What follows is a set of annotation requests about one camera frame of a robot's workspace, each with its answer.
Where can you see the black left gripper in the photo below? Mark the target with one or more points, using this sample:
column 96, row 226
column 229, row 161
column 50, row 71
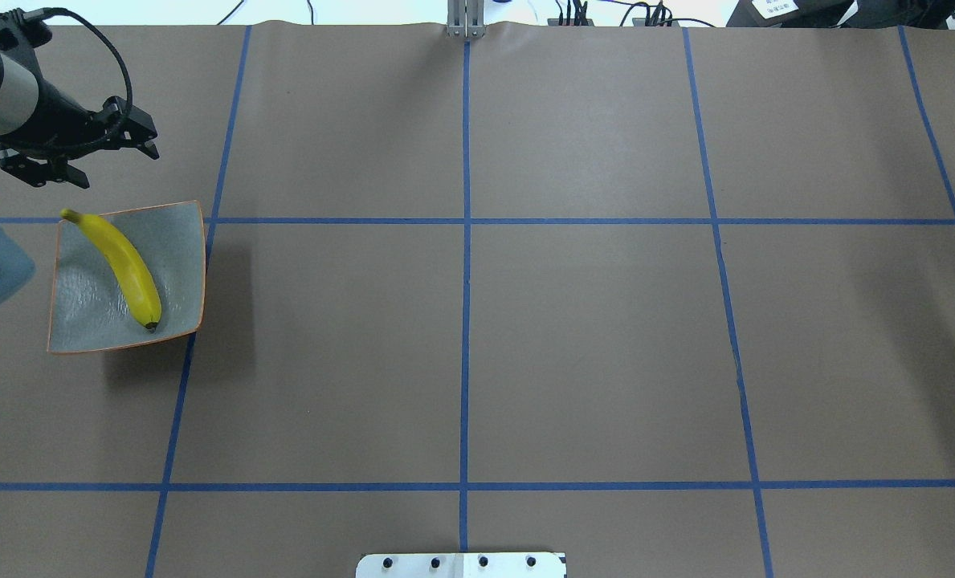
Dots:
column 61, row 117

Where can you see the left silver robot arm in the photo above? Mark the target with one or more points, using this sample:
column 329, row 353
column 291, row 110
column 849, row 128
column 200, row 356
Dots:
column 19, row 82

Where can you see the grey square plate orange rim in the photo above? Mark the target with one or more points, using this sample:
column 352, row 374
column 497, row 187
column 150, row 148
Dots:
column 88, row 312

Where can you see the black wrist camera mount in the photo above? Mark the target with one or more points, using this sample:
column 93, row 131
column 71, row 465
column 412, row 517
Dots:
column 23, row 31

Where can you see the aluminium frame post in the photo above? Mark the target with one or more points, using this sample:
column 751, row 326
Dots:
column 465, row 19

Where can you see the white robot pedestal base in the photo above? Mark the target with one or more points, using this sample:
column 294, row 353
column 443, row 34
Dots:
column 463, row 564

